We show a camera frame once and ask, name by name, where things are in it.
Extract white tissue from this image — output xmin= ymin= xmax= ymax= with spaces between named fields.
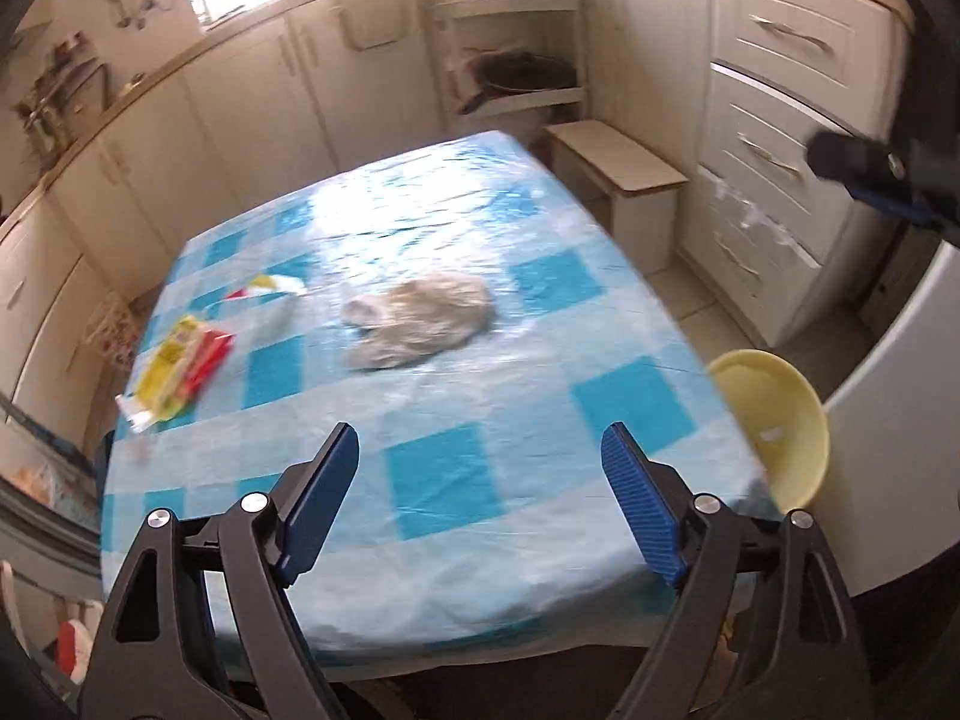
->
xmin=341 ymin=272 xmax=496 ymax=373

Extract clear plastic bag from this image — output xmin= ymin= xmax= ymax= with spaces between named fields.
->
xmin=709 ymin=169 xmax=797 ymax=250

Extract cream drawer with medium front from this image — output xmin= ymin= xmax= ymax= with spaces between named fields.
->
xmin=697 ymin=64 xmax=863 ymax=265

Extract table with checkered tablecloth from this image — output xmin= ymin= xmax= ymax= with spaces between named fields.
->
xmin=97 ymin=131 xmax=770 ymax=655

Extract red yellow snack packet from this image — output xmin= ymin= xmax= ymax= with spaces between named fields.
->
xmin=116 ymin=313 xmax=236 ymax=434

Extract white wooden stool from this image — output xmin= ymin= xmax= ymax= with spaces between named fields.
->
xmin=544 ymin=120 xmax=689 ymax=278

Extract light grey refrigerator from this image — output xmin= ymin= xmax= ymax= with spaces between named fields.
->
xmin=820 ymin=240 xmax=960 ymax=595

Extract floral patterned bag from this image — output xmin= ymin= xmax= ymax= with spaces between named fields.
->
xmin=86 ymin=294 xmax=147 ymax=373

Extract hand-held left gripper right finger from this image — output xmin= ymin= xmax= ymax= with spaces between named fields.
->
xmin=600 ymin=422 xmax=875 ymax=720

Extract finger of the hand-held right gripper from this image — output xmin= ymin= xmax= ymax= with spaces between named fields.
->
xmin=806 ymin=130 xmax=960 ymax=242

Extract cream drawer with plastic bag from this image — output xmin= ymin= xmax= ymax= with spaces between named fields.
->
xmin=677 ymin=165 xmax=824 ymax=347

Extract white corner shelf rack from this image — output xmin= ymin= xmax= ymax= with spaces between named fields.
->
xmin=427 ymin=0 xmax=590 ymax=137

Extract cream base cabinet row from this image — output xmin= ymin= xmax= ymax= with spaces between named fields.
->
xmin=0 ymin=0 xmax=445 ymax=432

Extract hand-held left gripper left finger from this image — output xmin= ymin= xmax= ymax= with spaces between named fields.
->
xmin=90 ymin=422 xmax=361 ymax=720

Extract hanging kitchen utensils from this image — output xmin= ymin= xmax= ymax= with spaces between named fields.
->
xmin=13 ymin=0 xmax=182 ymax=140

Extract yellow plastic bin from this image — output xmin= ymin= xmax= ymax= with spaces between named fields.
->
xmin=707 ymin=349 xmax=832 ymax=515

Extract cream narrow cabinet door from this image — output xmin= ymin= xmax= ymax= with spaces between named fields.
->
xmin=598 ymin=0 xmax=715 ymax=167

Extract torn red white wrapper strip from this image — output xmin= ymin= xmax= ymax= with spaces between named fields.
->
xmin=223 ymin=275 xmax=309 ymax=303

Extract cream drawer with large front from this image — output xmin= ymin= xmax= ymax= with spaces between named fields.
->
xmin=707 ymin=0 xmax=913 ymax=130

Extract black frying pan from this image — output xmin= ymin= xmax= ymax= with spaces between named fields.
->
xmin=459 ymin=51 xmax=579 ymax=115

